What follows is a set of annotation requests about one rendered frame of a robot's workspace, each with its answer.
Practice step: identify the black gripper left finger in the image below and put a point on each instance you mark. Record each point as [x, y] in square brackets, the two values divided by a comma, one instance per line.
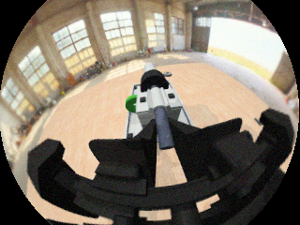
[143, 148]

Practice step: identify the green ring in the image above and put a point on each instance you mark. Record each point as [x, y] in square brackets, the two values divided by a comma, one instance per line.
[130, 103]

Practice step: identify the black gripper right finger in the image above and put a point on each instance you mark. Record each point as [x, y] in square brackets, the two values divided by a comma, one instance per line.
[192, 143]

